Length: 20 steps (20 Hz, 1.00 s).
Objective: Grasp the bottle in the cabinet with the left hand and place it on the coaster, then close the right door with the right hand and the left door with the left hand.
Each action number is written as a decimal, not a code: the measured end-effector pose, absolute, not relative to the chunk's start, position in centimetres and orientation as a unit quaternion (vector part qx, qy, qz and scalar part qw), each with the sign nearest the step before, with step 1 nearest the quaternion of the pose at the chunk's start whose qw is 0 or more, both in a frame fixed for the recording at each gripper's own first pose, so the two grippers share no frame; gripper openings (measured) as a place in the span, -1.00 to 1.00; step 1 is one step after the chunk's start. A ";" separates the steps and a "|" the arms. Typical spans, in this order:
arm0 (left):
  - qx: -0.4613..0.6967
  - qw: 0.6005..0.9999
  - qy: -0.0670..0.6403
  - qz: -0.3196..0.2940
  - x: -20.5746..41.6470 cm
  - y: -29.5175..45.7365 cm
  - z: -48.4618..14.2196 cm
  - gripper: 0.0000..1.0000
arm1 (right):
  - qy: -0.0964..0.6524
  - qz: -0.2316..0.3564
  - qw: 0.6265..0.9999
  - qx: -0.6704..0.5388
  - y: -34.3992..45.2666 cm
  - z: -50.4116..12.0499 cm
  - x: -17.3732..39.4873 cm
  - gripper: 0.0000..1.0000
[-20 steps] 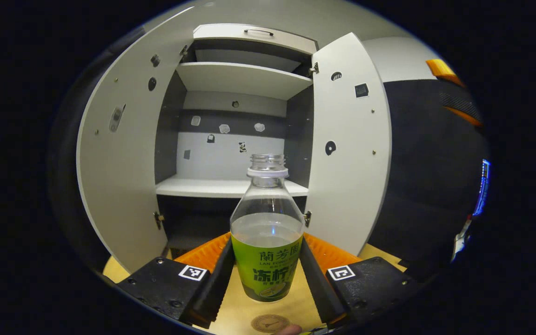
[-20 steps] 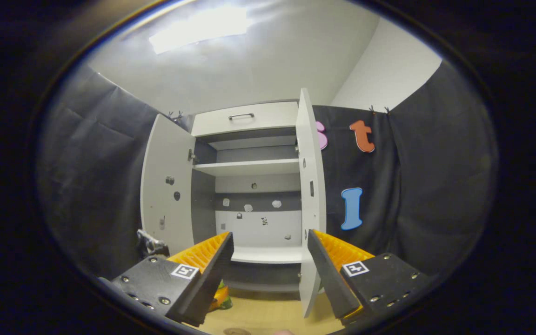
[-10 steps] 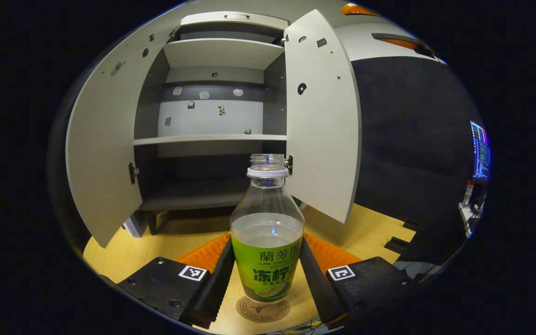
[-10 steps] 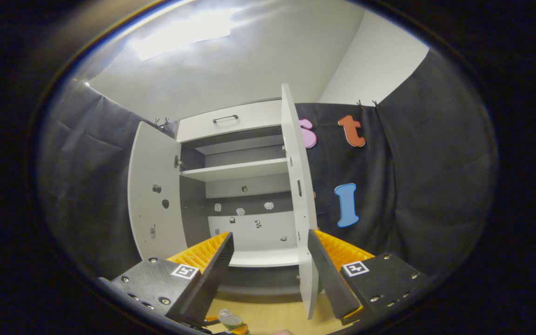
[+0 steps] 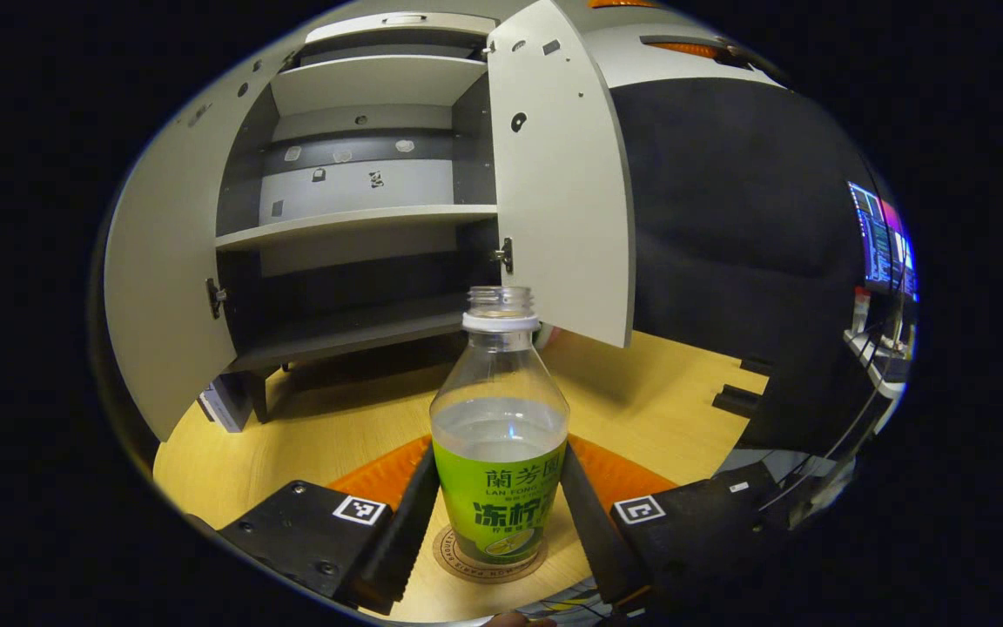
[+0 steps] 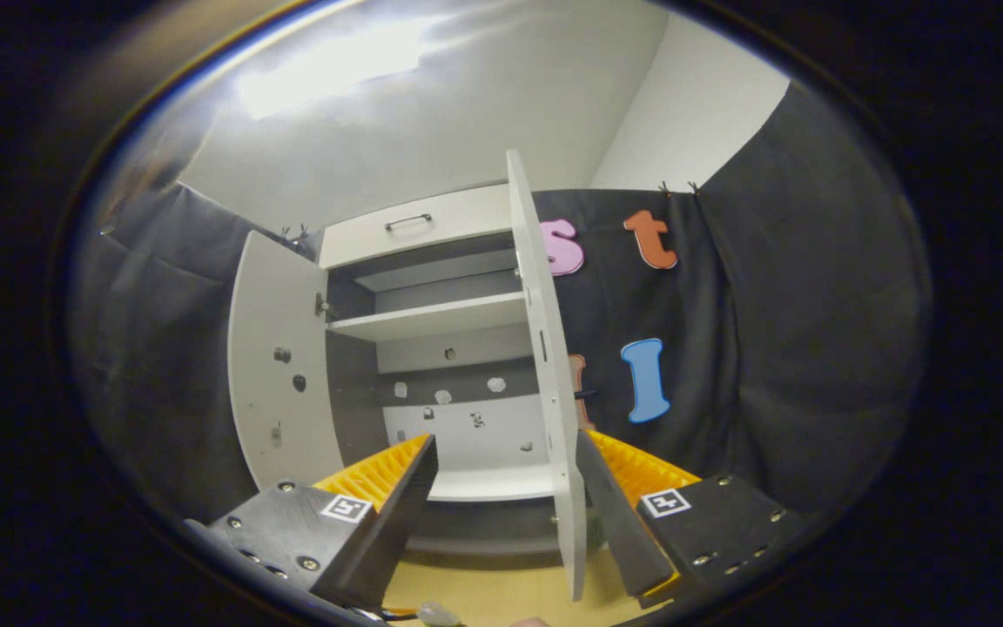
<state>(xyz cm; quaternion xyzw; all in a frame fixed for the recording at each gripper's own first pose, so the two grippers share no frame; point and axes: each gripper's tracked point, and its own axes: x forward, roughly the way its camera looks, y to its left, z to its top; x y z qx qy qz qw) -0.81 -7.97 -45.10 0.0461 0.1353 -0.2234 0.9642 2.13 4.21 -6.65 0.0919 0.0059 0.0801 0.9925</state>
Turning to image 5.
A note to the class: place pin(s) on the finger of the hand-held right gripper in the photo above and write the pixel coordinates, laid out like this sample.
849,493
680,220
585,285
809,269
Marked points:
623,3
684,50

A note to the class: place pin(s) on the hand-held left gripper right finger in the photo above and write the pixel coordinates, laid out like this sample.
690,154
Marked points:
593,540

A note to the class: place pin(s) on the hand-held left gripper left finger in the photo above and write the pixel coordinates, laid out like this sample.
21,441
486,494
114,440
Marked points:
401,540

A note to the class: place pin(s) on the round brown coaster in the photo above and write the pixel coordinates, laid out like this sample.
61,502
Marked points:
501,575

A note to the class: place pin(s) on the green label plastic bottle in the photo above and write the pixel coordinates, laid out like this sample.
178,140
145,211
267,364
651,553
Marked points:
499,418

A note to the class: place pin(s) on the white cabinet door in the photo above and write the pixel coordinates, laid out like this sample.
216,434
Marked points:
162,287
562,200

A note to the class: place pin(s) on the white cabinet drawer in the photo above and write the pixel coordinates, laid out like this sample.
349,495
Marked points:
353,29

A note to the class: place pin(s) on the grey white cabinet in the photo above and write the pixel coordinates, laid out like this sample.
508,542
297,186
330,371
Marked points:
362,222

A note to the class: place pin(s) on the black stand foot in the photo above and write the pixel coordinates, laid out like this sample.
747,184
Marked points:
737,401
756,366

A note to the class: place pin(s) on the light grey book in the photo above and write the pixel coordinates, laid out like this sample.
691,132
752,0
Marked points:
227,405

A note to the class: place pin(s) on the computer monitor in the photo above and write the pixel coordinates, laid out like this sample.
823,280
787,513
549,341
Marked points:
880,235

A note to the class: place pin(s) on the white side desk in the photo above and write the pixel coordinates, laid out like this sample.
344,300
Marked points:
880,370

